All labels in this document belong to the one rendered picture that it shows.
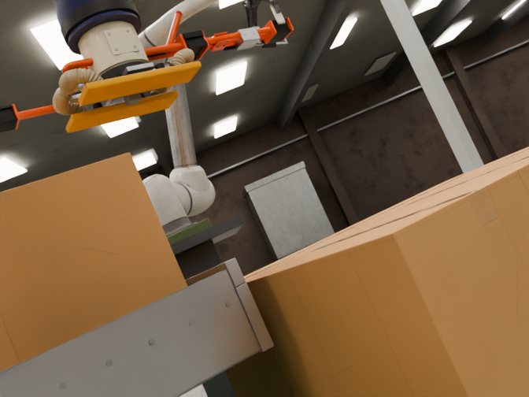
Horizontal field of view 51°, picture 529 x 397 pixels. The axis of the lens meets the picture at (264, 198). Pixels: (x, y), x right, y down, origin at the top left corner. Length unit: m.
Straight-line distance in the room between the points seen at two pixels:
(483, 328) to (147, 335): 0.62
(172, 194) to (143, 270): 0.98
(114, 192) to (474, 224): 0.80
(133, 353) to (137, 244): 0.29
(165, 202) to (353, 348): 1.31
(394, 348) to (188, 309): 0.43
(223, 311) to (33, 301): 0.40
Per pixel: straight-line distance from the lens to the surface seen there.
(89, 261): 1.32
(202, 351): 1.20
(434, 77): 4.77
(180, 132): 2.43
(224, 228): 2.06
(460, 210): 1.00
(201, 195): 2.41
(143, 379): 1.17
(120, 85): 1.54
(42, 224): 1.33
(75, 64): 1.65
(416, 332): 0.96
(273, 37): 2.00
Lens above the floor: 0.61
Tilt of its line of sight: 4 degrees up
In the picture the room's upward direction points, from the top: 24 degrees counter-clockwise
